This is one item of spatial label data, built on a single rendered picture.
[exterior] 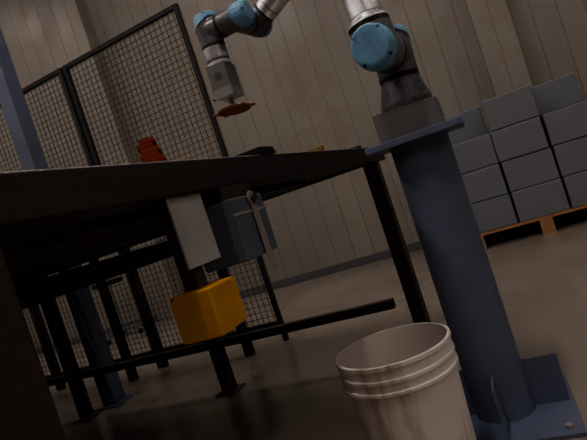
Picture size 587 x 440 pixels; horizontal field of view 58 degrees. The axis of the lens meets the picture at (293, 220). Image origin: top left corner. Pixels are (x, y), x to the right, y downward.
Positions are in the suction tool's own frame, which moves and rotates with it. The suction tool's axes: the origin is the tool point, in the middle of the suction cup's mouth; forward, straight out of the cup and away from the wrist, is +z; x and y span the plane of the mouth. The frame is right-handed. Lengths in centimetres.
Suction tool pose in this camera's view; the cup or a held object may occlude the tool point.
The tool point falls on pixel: (235, 112)
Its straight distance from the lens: 170.4
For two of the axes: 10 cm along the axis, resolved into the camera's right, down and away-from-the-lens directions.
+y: -3.1, 1.2, -9.4
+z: 3.1, 9.5, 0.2
